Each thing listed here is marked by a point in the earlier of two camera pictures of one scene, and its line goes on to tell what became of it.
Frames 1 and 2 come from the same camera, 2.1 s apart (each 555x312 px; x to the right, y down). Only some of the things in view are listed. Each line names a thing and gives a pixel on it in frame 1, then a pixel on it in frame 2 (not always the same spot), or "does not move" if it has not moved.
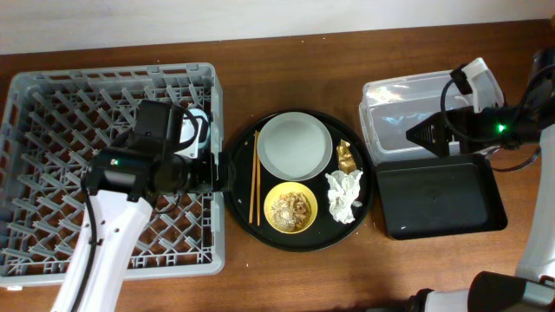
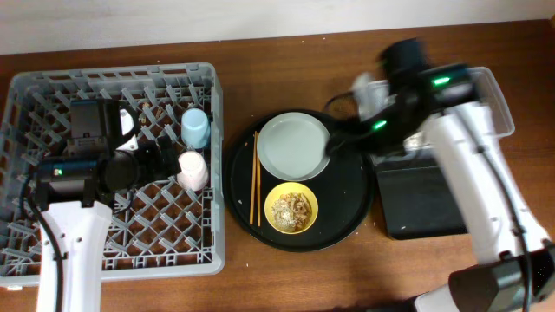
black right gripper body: x=453 y=131 → x=355 y=135
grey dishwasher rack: x=52 y=124 does not move
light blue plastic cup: x=205 y=133 does not move
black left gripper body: x=221 y=172 → x=153 y=159
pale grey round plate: x=294 y=146 does not move
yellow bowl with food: x=290 y=207 does not move
